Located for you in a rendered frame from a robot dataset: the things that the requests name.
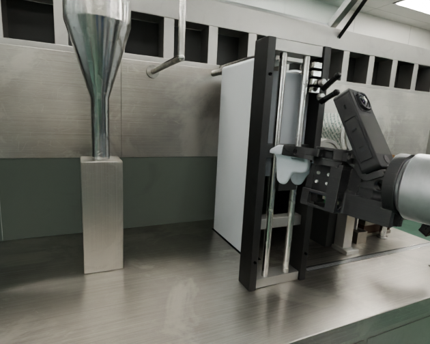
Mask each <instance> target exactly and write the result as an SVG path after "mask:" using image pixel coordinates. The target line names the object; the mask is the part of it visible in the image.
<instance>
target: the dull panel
mask: <svg viewBox="0 0 430 344"><path fill-rule="evenodd" d="M119 158H120V159H121V160H122V162H123V228H124V229H125V228H133V227H145V226H152V225H165V224H172V223H184V222H192V221H199V220H211V219H214V210H215V197H216V172H217V158H218V156H193V157H119ZM267 183H268V176H265V183H264V192H263V207H262V214H266V206H267V198H268V186H267ZM0 207H1V223H2V232H3V241H7V240H19V239H27V238H39V237H46V236H53V235H66V234H73V233H82V232H83V222H82V200H81V158H0Z"/></svg>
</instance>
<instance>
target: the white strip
mask: <svg viewBox="0 0 430 344"><path fill-rule="evenodd" d="M253 68H254V59H249V60H247V61H243V62H240V63H235V64H233V65H230V66H225V67H223V68H219V69H217V70H212V71H211V75H212V76H218V75H222V81H221V94H220V119H219V133H218V158H217V172H216V197H215V210H214V228H213V229H212V230H213V231H215V232H216V233H217V234H218V235H219V236H220V237H221V238H222V239H223V240H224V241H225V242H227V243H228V244H229V245H230V246H231V247H232V248H234V249H235V250H236V251H237V252H238V253H239V254H240V252H241V242H242V223H243V213H244V194H245V184H246V165H247V155H248V136H249V126H250V107H251V97H252V87H253Z"/></svg>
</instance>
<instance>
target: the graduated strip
mask: <svg viewBox="0 0 430 344"><path fill-rule="evenodd" d="M426 246H430V242H425V243H422V244H415V245H411V246H405V247H401V248H395V249H391V250H385V251H381V252H377V253H371V254H368V255H361V256H357V257H351V258H347V259H341V260H337V261H331V262H327V263H321V264H317V265H313V266H307V267H306V271H307V272H309V271H313V270H318V269H322V268H328V267H332V266H338V265H341V264H345V263H351V262H355V261H361V260H364V259H370V258H374V257H380V256H384V255H389V254H393V253H399V252H403V251H407V250H412V249H416V248H422V247H426Z"/></svg>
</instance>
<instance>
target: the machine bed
mask: <svg viewBox="0 0 430 344"><path fill-rule="evenodd" d="M213 228H214V219H211V220H199V221H192V222H184V223H172V224H165V225H152V226H145V227H133V228H125V229H124V267H123V268H120V269H116V270H107V271H103V272H94V273H89V274H84V263H83V233H73V234H66V235H53V236H46V237H39V238H27V239H19V240H7V241H3V242H2V244H1V245H0V344H340V343H343V342H346V341H349V340H352V339H354V338H357V337H360V336H362V335H365V334H368V333H371V332H374V331H376V330H380V329H382V328H385V327H388V326H391V325H393V324H397V323H399V322H401V321H405V320H407V319H410V318H413V317H416V316H419V315H422V314H424V313H428V312H429V311H430V266H429V264H430V246H426V247H422V248H416V249H412V250H407V251H403V252H399V253H393V254H389V255H384V256H380V257H374V258H370V259H364V260H361V261H355V262H351V263H345V264H341V265H338V266H332V267H328V268H322V269H318V270H313V271H309V272H307V271H306V276H305V279H304V280H301V281H299V280H298V279H296V280H293V281H287V282H284V283H278V284H275V285H269V286H265V287H260V288H256V290H255V291H248V290H247V289H246V288H245V287H244V286H243V285H242V284H241V282H240V281H239V271H240V254H239V253H238V252H237V251H236V250H235V249H234V248H232V247H231V246H230V245H229V244H228V243H227V242H225V241H224V240H223V239H222V238H221V237H220V236H219V235H218V234H217V233H216V232H215V231H213V230H212V229H213ZM390 230H391V231H390V233H387V234H386V235H387V236H388V239H386V240H383V239H379V238H377V236H376V235H374V236H369V237H367V240H366V243H362V244H354V243H353V242H352V246H353V247H354V248H357V249H358V250H359V252H358V253H356V254H353V255H344V254H343V253H341V252H339V251H337V250H336V249H334V248H332V247H331V246H328V247H324V246H322V245H321V244H318V243H316V242H315V241H313V240H311V239H310V240H309V251H308V258H307V264H306V266H313V265H317V264H321V263H327V262H331V261H337V260H341V259H347V258H351V257H357V256H361V255H368V254H371V253H377V252H381V251H385V250H391V249H395V248H401V247H405V246H411V245H415V244H422V243H425V242H430V241H428V240H425V239H422V238H420V237H417V236H415V235H412V234H409V233H406V232H404V231H401V230H398V229H395V228H393V227H391V228H390ZM285 233H286V227H275V228H272V237H271V245H270V260H269V268H271V267H275V266H281V265H282V264H283V253H284V246H285Z"/></svg>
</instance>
